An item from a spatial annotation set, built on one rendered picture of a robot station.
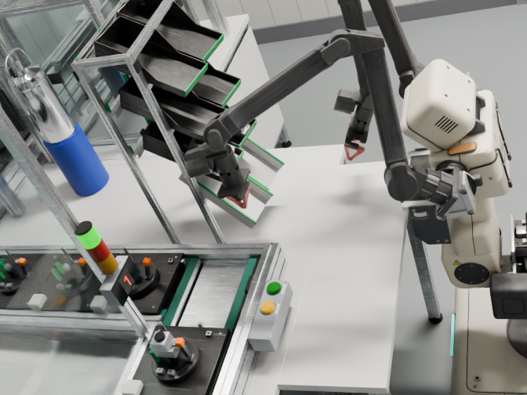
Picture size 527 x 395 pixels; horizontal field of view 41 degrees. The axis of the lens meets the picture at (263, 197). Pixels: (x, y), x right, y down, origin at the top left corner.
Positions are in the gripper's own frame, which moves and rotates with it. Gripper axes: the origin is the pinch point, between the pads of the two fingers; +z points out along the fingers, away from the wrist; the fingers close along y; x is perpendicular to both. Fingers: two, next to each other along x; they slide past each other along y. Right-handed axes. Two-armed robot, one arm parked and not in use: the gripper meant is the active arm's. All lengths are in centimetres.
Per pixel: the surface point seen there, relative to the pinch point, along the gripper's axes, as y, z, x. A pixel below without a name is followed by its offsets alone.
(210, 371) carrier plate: 35.9, 26.9, -6.8
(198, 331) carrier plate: 23.3, 27.1, -15.1
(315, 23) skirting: -298, 115, -75
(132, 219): -33, 40, -69
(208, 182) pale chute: -22.1, 11.4, -22.8
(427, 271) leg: -54, 89, 33
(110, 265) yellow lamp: 25.9, -4.0, -28.6
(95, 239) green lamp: 25.5, -13.5, -28.7
